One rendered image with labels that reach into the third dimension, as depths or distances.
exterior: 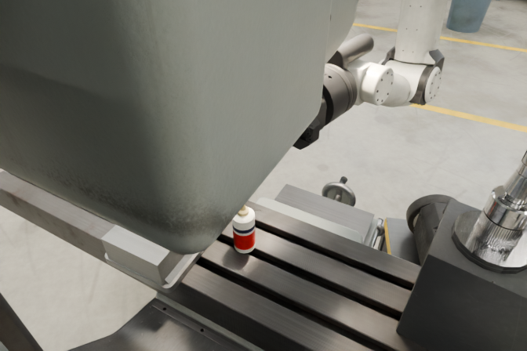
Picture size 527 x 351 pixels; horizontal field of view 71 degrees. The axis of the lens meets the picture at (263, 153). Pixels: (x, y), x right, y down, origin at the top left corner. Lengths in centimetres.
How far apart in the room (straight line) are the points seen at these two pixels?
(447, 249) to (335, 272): 23
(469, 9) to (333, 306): 478
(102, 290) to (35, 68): 178
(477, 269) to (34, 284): 189
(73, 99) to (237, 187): 9
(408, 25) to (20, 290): 191
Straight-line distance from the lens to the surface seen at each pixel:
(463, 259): 52
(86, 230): 82
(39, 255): 222
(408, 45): 89
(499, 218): 50
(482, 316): 56
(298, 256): 70
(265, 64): 20
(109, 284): 196
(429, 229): 136
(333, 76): 58
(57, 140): 22
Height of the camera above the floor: 151
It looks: 37 degrees down
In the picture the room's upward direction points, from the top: straight up
